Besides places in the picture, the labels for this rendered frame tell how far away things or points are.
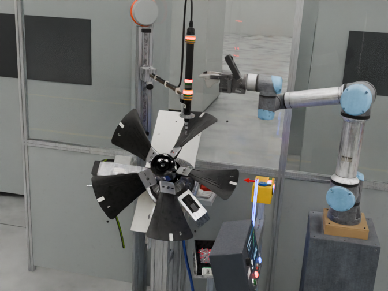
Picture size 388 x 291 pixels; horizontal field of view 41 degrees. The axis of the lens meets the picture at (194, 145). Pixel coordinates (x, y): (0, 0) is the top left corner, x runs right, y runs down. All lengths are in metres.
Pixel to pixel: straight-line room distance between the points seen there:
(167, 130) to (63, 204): 1.14
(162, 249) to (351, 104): 1.26
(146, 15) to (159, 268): 1.38
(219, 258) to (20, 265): 2.63
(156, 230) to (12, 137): 2.89
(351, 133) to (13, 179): 3.66
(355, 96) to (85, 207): 2.09
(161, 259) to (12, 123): 2.60
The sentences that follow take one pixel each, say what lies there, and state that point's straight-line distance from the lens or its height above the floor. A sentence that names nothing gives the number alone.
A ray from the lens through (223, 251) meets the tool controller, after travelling 1.66.
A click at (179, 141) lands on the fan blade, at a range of 2.53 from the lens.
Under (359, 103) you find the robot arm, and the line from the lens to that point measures 2.12.
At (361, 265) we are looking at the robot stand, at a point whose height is 0.90.
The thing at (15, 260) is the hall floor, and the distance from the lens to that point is 4.18.
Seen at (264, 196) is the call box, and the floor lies 1.02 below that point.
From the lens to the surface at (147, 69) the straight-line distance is 2.89.
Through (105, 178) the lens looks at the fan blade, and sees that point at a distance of 2.49.
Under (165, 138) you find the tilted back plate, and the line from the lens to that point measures 2.80.
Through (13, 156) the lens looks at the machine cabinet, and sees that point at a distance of 5.08.
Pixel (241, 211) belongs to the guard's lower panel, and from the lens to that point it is 3.26.
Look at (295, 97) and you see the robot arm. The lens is 2.35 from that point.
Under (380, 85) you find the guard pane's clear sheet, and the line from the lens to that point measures 3.03.
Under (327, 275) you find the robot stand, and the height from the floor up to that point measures 0.83.
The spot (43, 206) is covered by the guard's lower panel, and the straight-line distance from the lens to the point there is 3.73.
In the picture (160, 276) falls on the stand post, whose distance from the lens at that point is 2.85.
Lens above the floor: 2.04
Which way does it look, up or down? 17 degrees down
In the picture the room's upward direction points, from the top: 3 degrees clockwise
